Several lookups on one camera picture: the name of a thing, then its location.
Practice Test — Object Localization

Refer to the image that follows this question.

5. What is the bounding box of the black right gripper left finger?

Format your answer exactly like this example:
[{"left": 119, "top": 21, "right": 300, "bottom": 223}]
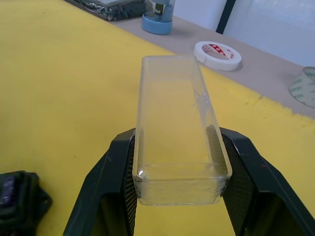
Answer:
[{"left": 63, "top": 127, "right": 139, "bottom": 236}]

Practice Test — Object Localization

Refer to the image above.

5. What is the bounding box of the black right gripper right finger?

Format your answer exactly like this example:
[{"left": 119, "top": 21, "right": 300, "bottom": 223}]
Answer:
[{"left": 218, "top": 125, "right": 315, "bottom": 236}]

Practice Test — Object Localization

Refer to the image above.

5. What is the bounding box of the black fuse box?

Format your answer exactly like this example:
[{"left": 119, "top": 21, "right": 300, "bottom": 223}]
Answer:
[{"left": 0, "top": 170, "right": 53, "bottom": 236}]

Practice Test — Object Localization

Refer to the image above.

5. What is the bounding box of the clear plastic fuse box cover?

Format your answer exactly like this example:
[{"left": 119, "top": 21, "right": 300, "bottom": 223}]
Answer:
[{"left": 132, "top": 55, "right": 233, "bottom": 206}]

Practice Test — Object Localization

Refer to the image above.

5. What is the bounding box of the yellow foam mat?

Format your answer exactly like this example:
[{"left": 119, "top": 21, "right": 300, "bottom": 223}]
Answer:
[{"left": 0, "top": 0, "right": 315, "bottom": 236}]

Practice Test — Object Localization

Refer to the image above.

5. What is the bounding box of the clear tape roll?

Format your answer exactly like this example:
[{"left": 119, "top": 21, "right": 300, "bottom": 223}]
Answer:
[{"left": 288, "top": 66, "right": 315, "bottom": 110}]

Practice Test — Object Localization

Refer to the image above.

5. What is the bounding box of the white tape roll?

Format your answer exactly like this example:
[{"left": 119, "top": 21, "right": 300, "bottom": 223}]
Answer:
[{"left": 193, "top": 41, "right": 242, "bottom": 72}]

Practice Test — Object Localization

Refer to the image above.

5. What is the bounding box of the blue clear pencil sharpener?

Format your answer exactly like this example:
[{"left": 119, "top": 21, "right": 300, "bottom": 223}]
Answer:
[{"left": 141, "top": 0, "right": 177, "bottom": 35}]

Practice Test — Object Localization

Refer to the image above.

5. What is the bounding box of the black package with orange label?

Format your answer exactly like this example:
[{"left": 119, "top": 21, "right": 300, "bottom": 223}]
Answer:
[{"left": 65, "top": 0, "right": 148, "bottom": 22}]

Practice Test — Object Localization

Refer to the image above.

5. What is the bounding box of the black vertical post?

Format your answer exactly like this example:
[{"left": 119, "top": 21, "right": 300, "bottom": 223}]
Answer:
[{"left": 216, "top": 0, "right": 238, "bottom": 35}]

